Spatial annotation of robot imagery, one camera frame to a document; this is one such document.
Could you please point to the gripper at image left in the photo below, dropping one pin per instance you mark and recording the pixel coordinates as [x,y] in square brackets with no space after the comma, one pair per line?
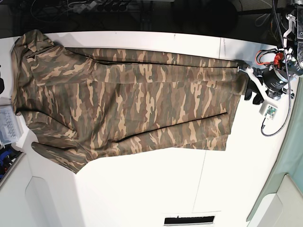
[1,85]

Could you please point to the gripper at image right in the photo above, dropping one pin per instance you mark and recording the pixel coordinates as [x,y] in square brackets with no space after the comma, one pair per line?
[275,75]

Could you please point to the camouflage t-shirt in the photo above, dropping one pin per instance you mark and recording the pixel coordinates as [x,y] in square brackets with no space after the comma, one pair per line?
[88,103]

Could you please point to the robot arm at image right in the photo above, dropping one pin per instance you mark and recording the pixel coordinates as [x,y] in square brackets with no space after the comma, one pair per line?
[288,25]

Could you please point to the clear plastic parts box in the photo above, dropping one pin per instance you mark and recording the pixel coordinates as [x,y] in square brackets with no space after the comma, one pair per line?
[10,125]

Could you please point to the blue items in bin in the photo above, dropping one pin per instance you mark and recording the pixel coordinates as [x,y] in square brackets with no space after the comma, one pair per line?
[7,157]

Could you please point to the white slotted vent tray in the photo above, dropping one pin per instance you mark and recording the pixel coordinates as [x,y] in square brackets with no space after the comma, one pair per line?
[196,219]

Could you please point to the white wrist camera, image-right arm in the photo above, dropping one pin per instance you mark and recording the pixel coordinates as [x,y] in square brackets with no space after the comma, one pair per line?
[268,110]

